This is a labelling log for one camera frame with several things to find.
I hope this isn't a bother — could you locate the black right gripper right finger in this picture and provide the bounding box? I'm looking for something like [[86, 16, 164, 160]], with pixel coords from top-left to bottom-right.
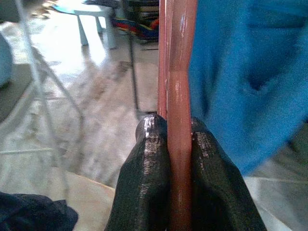
[[190, 117, 268, 231]]

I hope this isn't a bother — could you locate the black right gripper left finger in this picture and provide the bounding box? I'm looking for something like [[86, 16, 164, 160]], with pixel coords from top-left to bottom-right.
[[104, 114, 171, 231]]

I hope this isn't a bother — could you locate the pink plastic hanger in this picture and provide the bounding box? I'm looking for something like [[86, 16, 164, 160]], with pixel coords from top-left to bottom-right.
[[157, 0, 199, 231]]

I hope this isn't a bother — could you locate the navy garment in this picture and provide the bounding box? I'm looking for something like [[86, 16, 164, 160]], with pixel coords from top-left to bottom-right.
[[0, 191, 79, 231]]

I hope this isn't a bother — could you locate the black metal drying rack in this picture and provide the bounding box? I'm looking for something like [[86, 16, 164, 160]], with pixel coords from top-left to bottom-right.
[[121, 0, 160, 114]]

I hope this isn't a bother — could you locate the blue denim shirt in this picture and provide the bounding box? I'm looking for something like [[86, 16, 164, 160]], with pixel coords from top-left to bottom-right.
[[189, 0, 308, 176]]

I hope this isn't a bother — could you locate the rainbow striped bag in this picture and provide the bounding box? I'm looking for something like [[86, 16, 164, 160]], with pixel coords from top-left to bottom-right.
[[112, 18, 160, 40]]

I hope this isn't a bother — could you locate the grey folding chair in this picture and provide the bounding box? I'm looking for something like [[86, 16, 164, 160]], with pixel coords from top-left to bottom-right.
[[0, 0, 85, 188]]

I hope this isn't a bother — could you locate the white kids chair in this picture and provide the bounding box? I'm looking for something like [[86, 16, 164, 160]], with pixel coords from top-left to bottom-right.
[[73, 3, 117, 50]]

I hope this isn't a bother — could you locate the blue chair cushion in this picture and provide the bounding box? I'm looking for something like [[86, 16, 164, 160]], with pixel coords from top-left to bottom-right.
[[0, 33, 13, 85]]

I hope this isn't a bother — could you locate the blue floor mat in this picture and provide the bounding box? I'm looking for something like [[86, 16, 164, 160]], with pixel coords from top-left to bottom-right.
[[51, 4, 77, 13]]

